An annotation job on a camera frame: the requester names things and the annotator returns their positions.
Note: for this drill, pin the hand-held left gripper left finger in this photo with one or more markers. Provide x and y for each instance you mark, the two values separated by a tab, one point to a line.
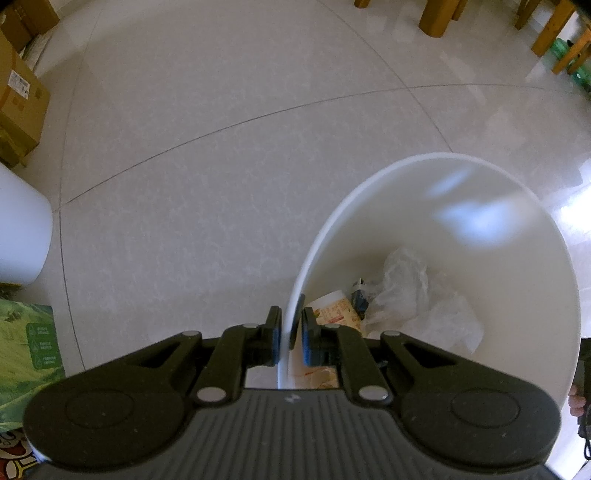
276	344

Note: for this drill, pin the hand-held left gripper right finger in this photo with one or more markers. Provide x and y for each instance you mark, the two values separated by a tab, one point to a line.
305	339

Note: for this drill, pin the clear plastic bag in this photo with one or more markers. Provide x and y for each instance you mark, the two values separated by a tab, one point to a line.
415	304

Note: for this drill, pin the white plastic trash bin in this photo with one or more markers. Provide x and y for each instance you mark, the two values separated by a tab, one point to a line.
461	221

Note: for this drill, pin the person's right hand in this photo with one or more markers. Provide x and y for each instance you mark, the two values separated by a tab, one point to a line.
576	404

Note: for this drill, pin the green printed carton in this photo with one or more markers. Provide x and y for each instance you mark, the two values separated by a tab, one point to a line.
23	360

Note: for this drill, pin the white bucket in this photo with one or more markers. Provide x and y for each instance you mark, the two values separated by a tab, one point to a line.
21	230

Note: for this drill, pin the colourful printed mat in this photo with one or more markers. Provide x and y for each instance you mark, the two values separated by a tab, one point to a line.
11	457

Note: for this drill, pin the wooden furniture legs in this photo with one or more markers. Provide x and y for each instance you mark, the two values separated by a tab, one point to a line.
551	34

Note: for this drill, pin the thick wooden table leg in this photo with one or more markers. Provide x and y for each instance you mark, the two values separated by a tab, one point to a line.
436	16

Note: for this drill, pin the cardboard box with white label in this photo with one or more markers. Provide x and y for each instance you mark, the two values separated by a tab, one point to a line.
18	106

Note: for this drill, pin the white flat boards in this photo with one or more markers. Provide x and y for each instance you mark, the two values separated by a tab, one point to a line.
39	53

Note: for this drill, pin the brown cardboard box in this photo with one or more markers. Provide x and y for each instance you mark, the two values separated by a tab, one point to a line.
25	21

